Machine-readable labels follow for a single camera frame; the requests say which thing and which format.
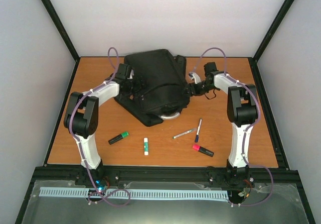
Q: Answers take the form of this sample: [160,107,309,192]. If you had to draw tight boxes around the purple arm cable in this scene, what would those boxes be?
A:
[69,47,131,207]
[193,47,274,207]

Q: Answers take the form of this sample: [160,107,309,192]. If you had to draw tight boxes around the black student backpack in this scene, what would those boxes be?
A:
[114,49,190,127]

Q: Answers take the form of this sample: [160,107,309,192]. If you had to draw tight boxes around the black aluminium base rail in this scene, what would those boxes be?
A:
[32,165,302,190]

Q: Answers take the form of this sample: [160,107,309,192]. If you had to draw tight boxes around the green highlighter marker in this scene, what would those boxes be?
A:
[108,131,129,145]

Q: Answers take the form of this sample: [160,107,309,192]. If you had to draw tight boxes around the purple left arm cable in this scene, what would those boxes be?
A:
[69,47,131,207]

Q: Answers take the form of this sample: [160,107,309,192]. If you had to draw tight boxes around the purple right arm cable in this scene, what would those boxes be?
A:
[193,47,274,207]

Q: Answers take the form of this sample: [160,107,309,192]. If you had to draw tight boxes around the white green glue stick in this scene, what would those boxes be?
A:
[143,138,149,156]

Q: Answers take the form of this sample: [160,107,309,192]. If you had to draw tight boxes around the right black frame post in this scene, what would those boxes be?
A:
[252,0,305,61]

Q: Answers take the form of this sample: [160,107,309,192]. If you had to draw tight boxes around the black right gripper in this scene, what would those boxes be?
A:
[185,80,217,97]

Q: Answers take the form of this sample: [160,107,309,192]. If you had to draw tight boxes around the black frame post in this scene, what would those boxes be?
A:
[252,0,305,61]
[31,0,81,61]

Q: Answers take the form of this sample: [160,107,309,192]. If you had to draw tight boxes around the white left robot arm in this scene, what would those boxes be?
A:
[64,64,134,185]

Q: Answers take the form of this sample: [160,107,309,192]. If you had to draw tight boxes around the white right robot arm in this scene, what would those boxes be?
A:
[186,62,260,186]

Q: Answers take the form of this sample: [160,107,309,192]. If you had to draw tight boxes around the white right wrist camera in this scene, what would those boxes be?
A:
[188,72,201,84]

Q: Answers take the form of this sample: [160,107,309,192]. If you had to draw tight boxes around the blue capped white pen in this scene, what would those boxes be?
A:
[195,118,202,143]

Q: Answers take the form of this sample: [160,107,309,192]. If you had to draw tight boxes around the pink highlighter marker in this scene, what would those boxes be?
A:
[192,144,214,157]

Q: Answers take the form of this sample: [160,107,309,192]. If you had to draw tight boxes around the left black frame post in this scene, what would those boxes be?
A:
[31,0,81,61]

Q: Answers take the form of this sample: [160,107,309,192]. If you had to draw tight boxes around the green tipped white marker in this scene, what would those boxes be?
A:
[173,128,197,139]

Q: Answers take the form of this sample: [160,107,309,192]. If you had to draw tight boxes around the light blue cable duct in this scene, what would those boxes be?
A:
[39,187,229,202]

